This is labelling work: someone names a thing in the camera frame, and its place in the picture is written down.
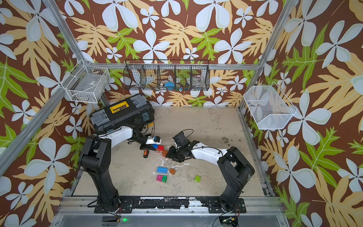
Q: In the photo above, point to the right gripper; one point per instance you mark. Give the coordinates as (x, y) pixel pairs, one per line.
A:
(171, 152)

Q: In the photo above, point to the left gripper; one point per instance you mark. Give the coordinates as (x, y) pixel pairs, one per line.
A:
(147, 146)

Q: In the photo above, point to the brown lego brick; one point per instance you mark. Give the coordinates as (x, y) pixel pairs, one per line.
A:
(164, 153)
(172, 171)

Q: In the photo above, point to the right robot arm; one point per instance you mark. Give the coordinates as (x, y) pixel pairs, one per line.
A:
(235, 168)

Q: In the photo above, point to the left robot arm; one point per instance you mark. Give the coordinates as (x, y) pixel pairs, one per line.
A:
(95, 159)

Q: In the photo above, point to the brown lego brick front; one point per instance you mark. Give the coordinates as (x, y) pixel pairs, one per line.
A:
(172, 171)

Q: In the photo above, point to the light blue long lego brick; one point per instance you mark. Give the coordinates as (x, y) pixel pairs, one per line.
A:
(162, 170)

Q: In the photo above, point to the lime green lego brick front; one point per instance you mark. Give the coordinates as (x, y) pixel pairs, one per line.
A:
(197, 178)

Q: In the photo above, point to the dark green lego brick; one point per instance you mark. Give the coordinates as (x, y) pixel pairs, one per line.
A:
(164, 178)

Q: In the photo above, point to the magenta lego brick front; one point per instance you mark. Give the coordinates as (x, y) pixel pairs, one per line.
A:
(160, 178)

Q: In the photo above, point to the black deli toolbox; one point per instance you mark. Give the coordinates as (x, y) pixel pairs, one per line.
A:
(133, 109)

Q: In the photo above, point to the orange black handled screwdriver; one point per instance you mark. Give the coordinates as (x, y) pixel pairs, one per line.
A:
(146, 153)

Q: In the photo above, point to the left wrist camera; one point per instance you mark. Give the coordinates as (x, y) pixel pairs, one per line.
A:
(156, 140)

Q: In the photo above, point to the black wire basket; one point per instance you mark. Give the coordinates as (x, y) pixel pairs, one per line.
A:
(178, 75)

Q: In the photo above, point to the white wire basket left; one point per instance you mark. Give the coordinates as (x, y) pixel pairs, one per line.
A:
(86, 82)

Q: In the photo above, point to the white wire basket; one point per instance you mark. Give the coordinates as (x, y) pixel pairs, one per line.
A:
(86, 82)
(269, 106)

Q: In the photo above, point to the white wire basket right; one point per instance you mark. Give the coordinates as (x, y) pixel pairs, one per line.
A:
(269, 106)

